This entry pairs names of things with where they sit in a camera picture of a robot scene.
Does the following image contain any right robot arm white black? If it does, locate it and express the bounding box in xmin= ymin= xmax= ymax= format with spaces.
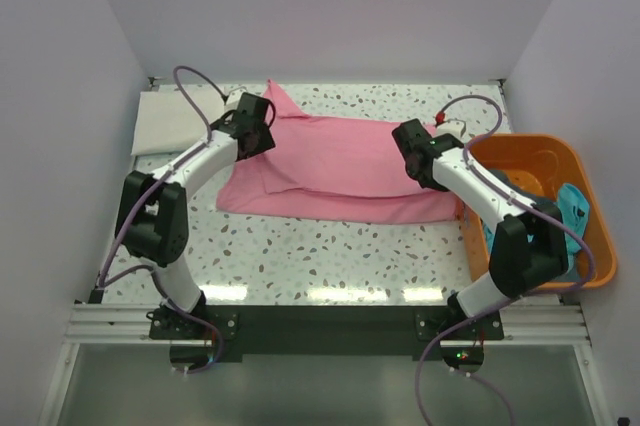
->
xmin=392 ymin=119 xmax=569 ymax=339

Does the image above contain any folded white t shirt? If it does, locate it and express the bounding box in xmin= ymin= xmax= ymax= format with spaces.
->
xmin=131 ymin=88 xmax=227 ymax=156

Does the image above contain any grey t shirt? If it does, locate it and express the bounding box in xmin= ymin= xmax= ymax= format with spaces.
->
xmin=491 ymin=170 xmax=582 ymax=282

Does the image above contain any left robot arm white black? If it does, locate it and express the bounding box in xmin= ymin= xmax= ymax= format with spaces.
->
xmin=114 ymin=93 xmax=276 ymax=338

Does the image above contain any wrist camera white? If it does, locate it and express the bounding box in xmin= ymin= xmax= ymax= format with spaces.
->
xmin=436 ymin=119 xmax=467 ymax=141
xmin=225 ymin=89 xmax=245 ymax=110

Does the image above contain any turquoise t shirt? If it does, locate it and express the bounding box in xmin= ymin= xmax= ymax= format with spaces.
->
xmin=482 ymin=183 xmax=590 ymax=260

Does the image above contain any orange plastic basket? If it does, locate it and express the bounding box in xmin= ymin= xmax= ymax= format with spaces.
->
xmin=454 ymin=133 xmax=619 ymax=292

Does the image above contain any pink t shirt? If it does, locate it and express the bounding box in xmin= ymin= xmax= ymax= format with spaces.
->
xmin=216 ymin=81 xmax=458 ymax=225

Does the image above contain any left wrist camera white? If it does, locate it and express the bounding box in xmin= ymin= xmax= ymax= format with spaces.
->
xmin=225 ymin=89 xmax=245 ymax=110

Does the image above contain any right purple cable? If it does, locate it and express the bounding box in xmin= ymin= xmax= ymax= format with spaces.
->
xmin=414 ymin=94 xmax=599 ymax=426

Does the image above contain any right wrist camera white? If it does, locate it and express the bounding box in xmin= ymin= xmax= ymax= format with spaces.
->
xmin=436 ymin=119 xmax=467 ymax=141

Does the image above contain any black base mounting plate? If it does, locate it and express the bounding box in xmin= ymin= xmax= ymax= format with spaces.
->
xmin=149 ymin=304 xmax=504 ymax=365

